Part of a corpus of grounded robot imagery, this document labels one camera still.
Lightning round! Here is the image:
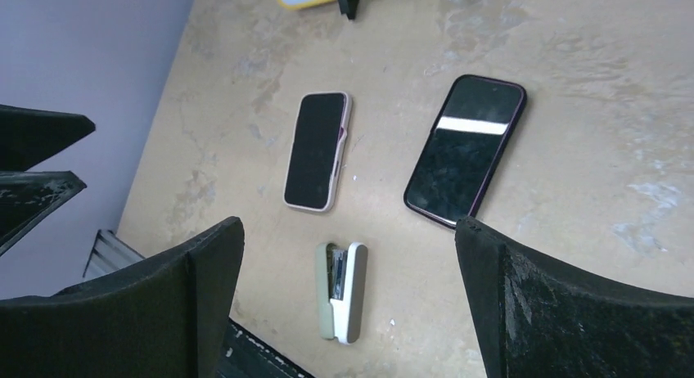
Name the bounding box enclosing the black phone case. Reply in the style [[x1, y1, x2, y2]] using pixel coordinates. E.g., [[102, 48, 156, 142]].
[[403, 74, 529, 230]]

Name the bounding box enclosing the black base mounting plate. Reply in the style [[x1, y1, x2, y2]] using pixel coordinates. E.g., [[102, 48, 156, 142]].
[[215, 318, 313, 378]]

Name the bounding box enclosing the dark smartphone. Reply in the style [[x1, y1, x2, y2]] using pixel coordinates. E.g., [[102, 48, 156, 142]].
[[283, 92, 348, 209]]

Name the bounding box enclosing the aluminium rail frame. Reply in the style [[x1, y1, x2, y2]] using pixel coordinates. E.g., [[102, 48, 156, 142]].
[[83, 229, 144, 281]]

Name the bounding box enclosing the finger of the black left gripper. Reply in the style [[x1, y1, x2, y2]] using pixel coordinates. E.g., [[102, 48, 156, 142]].
[[1, 105, 96, 172], [1, 171, 87, 254]]

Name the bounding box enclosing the pink smartphone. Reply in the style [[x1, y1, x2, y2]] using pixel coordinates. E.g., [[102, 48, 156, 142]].
[[405, 76, 525, 225]]

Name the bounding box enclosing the clear beige phone case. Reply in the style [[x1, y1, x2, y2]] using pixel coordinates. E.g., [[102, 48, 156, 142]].
[[282, 90, 354, 214]]

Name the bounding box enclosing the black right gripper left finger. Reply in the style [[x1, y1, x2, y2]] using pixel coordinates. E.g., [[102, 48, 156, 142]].
[[1, 217, 245, 377]]

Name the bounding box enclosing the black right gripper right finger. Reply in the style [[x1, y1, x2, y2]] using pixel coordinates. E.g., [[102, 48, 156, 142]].
[[455, 217, 693, 377]]

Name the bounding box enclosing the silver stapler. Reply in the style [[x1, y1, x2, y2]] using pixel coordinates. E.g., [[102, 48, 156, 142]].
[[314, 242, 368, 344]]

